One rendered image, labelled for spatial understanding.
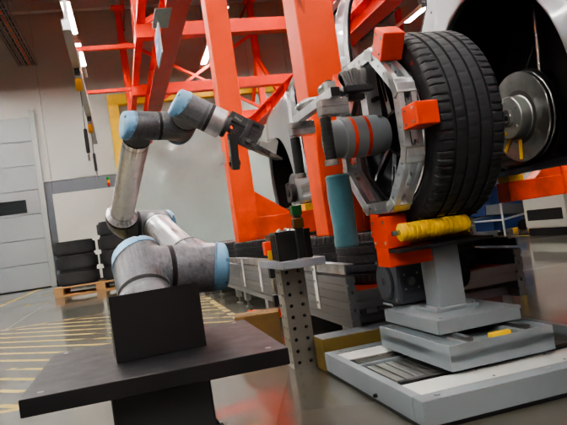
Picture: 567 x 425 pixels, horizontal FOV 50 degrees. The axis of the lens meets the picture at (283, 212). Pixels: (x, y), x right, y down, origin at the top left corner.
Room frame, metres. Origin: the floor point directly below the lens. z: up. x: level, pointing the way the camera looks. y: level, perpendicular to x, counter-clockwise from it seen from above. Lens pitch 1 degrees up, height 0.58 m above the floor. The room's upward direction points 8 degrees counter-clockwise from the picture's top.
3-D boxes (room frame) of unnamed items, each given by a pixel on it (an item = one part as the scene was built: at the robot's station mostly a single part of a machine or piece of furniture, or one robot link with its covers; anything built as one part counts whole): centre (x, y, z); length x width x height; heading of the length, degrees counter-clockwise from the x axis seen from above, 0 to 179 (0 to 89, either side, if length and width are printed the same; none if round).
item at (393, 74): (2.09, -0.35, 0.85); 0.54 x 0.07 x 0.54; 15
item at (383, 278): (2.40, -0.54, 0.26); 0.42 x 0.18 x 0.35; 105
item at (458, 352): (2.08, -0.53, 0.13); 0.50 x 0.36 x 0.10; 15
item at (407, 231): (2.00, -0.48, 0.51); 0.29 x 0.06 x 0.06; 105
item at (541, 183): (5.01, -2.04, 0.69); 0.52 x 0.17 x 0.35; 105
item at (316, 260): (2.53, 0.00, 0.44); 0.43 x 0.17 x 0.03; 15
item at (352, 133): (2.07, -0.28, 0.85); 0.21 x 0.14 x 0.14; 105
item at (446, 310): (2.13, -0.51, 0.32); 0.40 x 0.30 x 0.28; 15
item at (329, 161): (1.86, -0.17, 0.83); 0.04 x 0.04 x 0.16
